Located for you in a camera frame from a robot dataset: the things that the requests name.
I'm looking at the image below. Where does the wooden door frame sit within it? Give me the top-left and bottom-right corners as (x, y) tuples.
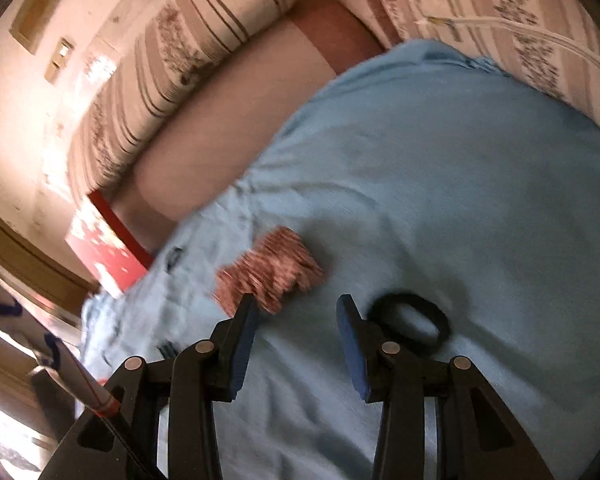
(0, 200), (101, 321)

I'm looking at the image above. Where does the thick black hair tie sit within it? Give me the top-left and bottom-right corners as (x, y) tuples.
(367, 292), (452, 357)

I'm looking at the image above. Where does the white sleeved cable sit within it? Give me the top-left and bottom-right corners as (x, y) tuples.
(25, 335), (166, 480)

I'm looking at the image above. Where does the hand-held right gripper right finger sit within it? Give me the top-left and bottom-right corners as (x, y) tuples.
(336, 294), (556, 480)

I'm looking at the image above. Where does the striped floral cushion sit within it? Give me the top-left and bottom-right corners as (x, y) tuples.
(365, 0), (600, 136)
(65, 0), (313, 201)

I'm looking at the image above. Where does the red floral box lid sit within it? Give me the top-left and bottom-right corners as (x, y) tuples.
(65, 191), (156, 298)

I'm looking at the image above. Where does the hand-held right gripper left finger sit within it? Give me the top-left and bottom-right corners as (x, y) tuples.
(40, 292), (261, 480)

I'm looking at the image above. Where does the wall switch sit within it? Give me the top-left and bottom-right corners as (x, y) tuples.
(44, 37), (76, 83)

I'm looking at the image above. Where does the blue blanket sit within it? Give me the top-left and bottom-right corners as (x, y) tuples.
(80, 39), (600, 480)

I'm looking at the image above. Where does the red plaid scrunchie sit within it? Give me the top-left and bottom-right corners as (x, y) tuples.
(214, 226), (326, 317)

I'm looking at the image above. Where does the pink sofa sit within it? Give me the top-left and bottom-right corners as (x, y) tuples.
(107, 0), (386, 251)

